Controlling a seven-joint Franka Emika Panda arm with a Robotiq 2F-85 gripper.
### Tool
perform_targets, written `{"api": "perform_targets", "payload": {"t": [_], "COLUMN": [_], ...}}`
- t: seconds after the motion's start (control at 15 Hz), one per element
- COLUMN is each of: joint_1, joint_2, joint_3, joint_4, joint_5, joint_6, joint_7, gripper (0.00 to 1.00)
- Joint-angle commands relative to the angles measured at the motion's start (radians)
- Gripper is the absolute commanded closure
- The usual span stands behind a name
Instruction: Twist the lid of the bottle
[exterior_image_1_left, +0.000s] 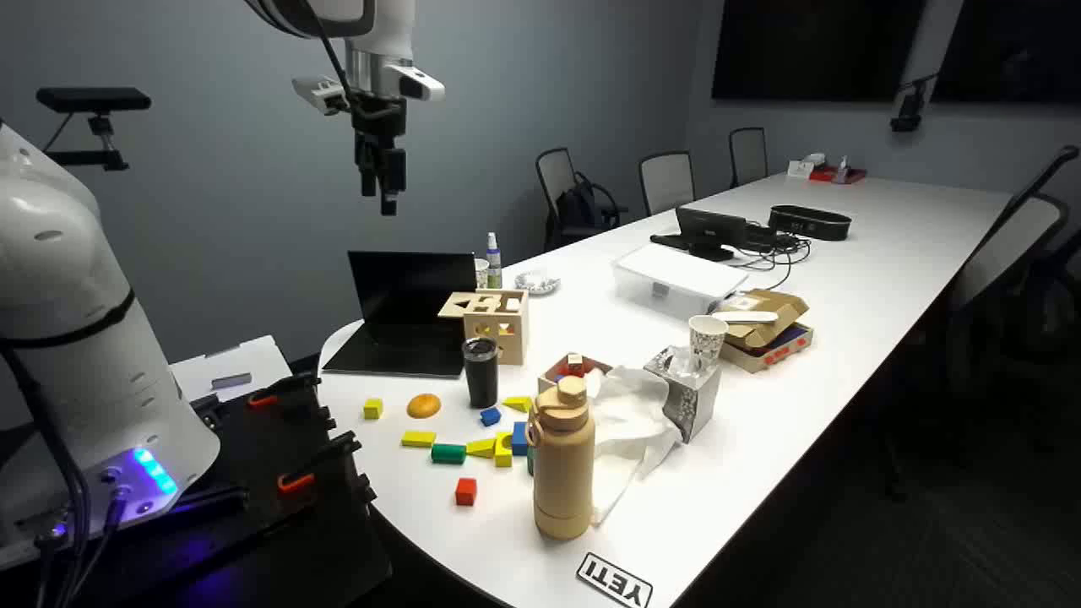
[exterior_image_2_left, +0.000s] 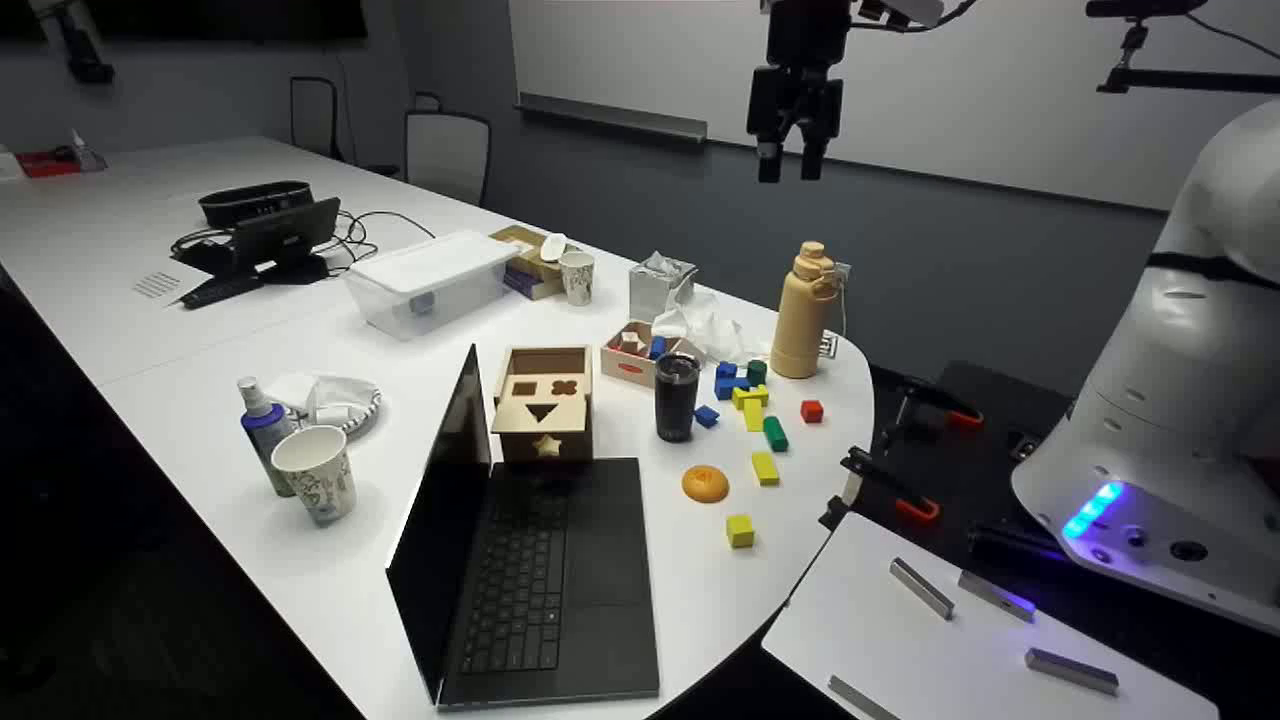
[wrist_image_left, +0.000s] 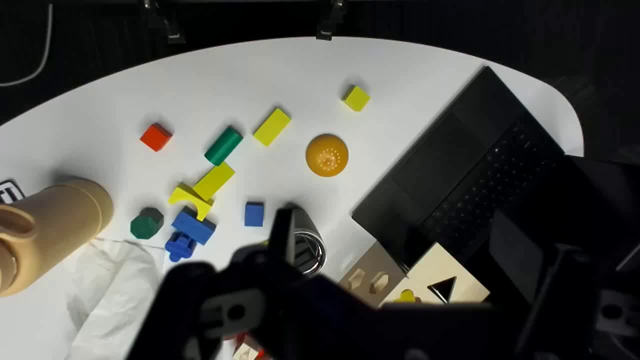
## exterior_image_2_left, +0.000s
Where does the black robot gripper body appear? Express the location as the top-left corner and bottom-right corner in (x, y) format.
(746, 0), (846, 144)

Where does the beige insulated bottle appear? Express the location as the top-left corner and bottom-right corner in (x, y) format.
(770, 241), (834, 381)

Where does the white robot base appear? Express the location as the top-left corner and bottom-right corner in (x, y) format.
(1010, 98), (1280, 631)

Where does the blue spray bottle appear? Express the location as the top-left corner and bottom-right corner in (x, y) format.
(235, 376), (295, 495)

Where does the crumpled white plastic bag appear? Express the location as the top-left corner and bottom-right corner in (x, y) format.
(657, 301), (770, 361)

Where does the dark green hexagon block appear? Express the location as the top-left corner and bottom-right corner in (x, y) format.
(746, 361), (769, 388)

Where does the blue rectangular block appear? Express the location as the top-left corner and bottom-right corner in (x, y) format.
(711, 361), (734, 399)

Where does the black tumbler cup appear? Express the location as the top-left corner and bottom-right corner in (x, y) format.
(657, 356), (699, 442)

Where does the small wooden tray box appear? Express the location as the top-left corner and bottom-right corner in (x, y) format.
(601, 319), (657, 385)

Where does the cardboard box with items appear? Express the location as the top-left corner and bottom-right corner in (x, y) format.
(496, 224), (597, 302)

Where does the red cube block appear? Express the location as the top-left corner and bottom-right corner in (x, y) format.
(798, 399), (823, 423)

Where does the grey office chair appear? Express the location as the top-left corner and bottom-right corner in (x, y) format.
(403, 94), (493, 202)

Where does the yellow rectangular block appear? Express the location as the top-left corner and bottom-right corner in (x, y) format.
(752, 450), (779, 487)

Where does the orange round disc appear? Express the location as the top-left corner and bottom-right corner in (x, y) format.
(680, 464), (726, 505)

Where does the wooden shape sorter box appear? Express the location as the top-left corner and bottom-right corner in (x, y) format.
(493, 349), (591, 464)

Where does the yellow cube block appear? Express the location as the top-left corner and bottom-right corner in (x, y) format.
(725, 514), (755, 547)

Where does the clear plastic storage box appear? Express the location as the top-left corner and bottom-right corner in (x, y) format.
(348, 231), (516, 339)

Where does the clear crumpled wrapper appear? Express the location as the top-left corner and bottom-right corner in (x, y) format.
(269, 376), (383, 441)

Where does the white board with clips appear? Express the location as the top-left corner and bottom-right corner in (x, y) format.
(764, 514), (1220, 720)

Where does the black open laptop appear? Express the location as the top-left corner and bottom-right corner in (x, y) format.
(386, 350), (660, 713)

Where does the black tablet stand device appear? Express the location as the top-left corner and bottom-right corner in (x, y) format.
(170, 181), (341, 308)

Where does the patterned paper cup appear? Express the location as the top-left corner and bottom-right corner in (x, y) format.
(269, 423), (356, 525)

